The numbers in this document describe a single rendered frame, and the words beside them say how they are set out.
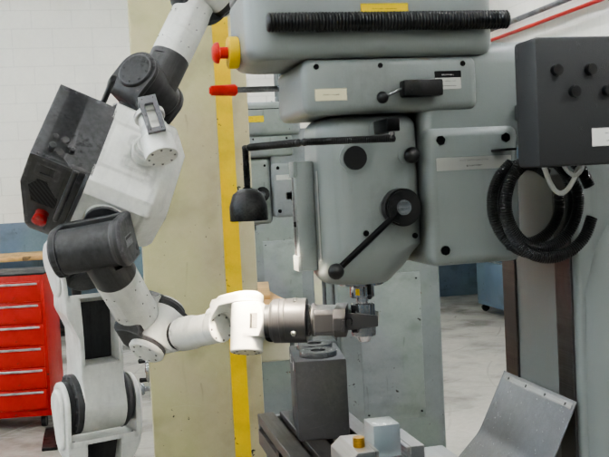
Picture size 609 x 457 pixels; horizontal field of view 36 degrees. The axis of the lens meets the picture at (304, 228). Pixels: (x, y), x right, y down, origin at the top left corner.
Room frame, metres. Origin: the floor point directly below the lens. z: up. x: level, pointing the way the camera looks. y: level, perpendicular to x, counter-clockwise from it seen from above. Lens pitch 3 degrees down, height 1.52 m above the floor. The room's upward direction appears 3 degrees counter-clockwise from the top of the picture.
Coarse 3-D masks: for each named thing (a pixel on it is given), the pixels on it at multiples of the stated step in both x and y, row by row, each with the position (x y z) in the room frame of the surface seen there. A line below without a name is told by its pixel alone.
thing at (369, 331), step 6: (354, 312) 1.82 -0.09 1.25; (360, 312) 1.81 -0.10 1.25; (366, 312) 1.81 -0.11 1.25; (372, 312) 1.82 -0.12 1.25; (354, 330) 1.82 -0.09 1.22; (360, 330) 1.81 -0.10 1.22; (366, 330) 1.81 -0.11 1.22; (372, 330) 1.82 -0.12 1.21; (360, 336) 1.81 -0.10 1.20; (366, 336) 1.81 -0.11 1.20
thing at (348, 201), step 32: (320, 128) 1.75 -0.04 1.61; (352, 128) 1.73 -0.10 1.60; (320, 160) 1.76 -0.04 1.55; (352, 160) 1.73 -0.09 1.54; (384, 160) 1.75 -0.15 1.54; (320, 192) 1.76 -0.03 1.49; (352, 192) 1.73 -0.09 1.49; (384, 192) 1.75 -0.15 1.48; (416, 192) 1.77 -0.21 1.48; (320, 224) 1.77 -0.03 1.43; (352, 224) 1.73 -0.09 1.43; (416, 224) 1.77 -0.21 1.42; (320, 256) 1.77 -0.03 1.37; (384, 256) 1.75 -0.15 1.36
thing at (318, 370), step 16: (304, 352) 2.20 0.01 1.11; (320, 352) 2.19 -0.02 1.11; (336, 352) 2.22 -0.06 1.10; (304, 368) 2.16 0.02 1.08; (320, 368) 2.16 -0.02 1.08; (336, 368) 2.16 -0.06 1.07; (304, 384) 2.16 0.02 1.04; (320, 384) 2.16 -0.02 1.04; (336, 384) 2.16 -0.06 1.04; (304, 400) 2.16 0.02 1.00; (320, 400) 2.16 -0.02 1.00; (336, 400) 2.16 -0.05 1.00; (304, 416) 2.16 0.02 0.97; (320, 416) 2.16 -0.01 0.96; (336, 416) 2.16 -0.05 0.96; (304, 432) 2.16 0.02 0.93; (320, 432) 2.16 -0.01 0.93; (336, 432) 2.16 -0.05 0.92
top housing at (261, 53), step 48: (240, 0) 1.73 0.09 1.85; (288, 0) 1.68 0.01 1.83; (336, 0) 1.70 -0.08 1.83; (384, 0) 1.72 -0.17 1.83; (432, 0) 1.74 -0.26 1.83; (480, 0) 1.76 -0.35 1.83; (240, 48) 1.76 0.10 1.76; (288, 48) 1.68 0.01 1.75; (336, 48) 1.70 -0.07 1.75; (384, 48) 1.72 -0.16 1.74; (432, 48) 1.74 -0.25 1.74; (480, 48) 1.76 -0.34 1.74
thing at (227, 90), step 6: (228, 84) 1.88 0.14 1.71; (234, 84) 1.88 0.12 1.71; (210, 90) 1.87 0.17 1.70; (216, 90) 1.87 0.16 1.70; (222, 90) 1.87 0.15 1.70; (228, 90) 1.87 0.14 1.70; (234, 90) 1.87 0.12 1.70; (240, 90) 1.88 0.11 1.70; (246, 90) 1.88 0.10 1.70; (252, 90) 1.89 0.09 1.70; (258, 90) 1.89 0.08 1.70; (264, 90) 1.89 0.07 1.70; (270, 90) 1.90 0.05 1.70; (276, 90) 1.90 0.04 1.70
